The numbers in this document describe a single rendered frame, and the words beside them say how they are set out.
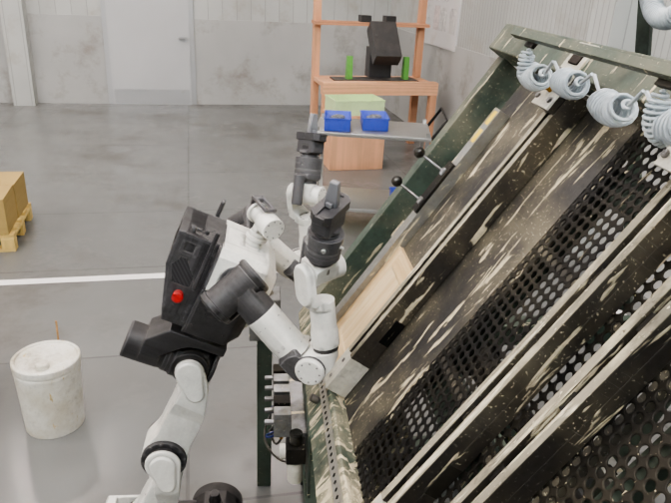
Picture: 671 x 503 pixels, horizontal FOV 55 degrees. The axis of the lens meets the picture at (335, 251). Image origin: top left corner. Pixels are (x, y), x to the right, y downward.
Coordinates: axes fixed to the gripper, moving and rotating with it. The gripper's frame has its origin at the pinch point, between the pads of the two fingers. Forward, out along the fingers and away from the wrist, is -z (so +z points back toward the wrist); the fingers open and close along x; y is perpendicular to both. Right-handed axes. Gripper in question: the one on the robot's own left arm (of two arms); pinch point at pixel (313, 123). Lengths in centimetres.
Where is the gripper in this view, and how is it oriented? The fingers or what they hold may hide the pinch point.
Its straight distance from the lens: 212.1
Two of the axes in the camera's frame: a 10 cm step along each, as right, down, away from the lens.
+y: -7.6, 0.1, -6.5
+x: 6.4, 1.8, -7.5
